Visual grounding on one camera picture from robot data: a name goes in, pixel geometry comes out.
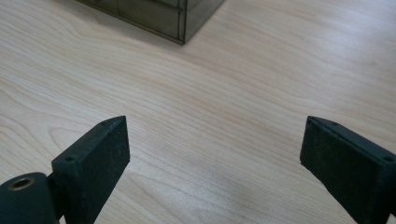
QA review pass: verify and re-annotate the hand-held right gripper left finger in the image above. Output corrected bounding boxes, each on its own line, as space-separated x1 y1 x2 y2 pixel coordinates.
50 115 132 224

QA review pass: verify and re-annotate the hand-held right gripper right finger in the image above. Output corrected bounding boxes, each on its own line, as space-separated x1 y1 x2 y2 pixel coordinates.
299 115 396 224

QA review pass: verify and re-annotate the smoky transparent drawer box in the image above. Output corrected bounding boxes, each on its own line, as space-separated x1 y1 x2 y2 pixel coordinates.
74 0 227 47

